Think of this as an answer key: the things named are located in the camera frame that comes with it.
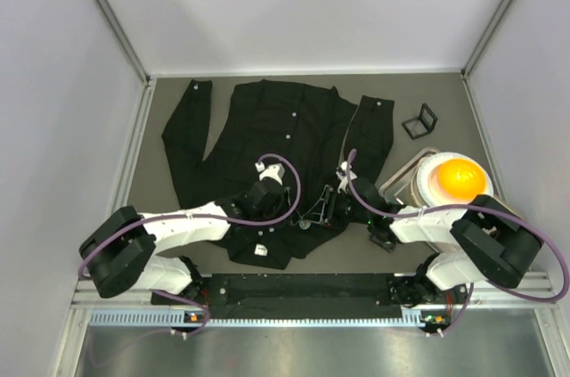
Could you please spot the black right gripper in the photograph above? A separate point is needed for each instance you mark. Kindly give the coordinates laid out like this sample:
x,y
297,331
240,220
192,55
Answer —
x,y
332,206

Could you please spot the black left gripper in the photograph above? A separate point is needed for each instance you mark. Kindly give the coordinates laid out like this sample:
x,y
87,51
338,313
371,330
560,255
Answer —
x,y
276,206

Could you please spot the black button-up shirt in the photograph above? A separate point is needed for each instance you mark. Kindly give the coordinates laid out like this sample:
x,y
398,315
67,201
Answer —
x,y
312,127

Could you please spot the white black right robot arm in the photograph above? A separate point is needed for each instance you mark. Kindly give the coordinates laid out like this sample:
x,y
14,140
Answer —
x,y
482,246

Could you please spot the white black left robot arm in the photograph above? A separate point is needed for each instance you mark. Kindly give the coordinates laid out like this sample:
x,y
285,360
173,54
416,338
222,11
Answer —
x,y
124,252

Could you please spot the round portrait brooch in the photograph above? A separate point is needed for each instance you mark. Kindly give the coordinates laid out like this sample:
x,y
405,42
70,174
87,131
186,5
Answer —
x,y
304,225

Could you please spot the black display box near tray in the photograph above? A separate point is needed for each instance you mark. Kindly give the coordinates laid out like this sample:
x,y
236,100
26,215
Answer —
x,y
386,241

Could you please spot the stainless steel tray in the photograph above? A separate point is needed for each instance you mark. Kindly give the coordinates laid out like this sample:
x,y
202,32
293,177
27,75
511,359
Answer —
x,y
400,188

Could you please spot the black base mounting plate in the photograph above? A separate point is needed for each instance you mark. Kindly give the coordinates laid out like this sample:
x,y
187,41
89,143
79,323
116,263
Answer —
x,y
313,296

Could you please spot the white bowl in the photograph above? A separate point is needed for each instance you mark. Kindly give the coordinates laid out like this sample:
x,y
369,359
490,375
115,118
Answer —
x,y
427,184

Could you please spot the open black display box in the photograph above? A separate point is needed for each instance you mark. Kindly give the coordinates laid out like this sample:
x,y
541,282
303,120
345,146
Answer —
x,y
421,125

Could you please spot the yellow bowl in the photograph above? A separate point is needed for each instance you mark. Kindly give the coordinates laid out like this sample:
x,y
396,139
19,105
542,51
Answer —
x,y
462,179

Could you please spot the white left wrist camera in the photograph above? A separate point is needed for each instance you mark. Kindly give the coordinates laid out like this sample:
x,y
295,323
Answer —
x,y
273,171

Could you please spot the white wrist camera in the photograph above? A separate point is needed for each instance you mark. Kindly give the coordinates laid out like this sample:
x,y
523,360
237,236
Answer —
x,y
344,173
273,171

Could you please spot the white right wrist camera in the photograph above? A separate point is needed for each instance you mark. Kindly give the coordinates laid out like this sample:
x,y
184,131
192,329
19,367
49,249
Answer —
x,y
344,173

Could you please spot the aluminium frame rail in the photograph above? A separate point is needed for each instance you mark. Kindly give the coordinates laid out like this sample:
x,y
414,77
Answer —
x,y
147,309

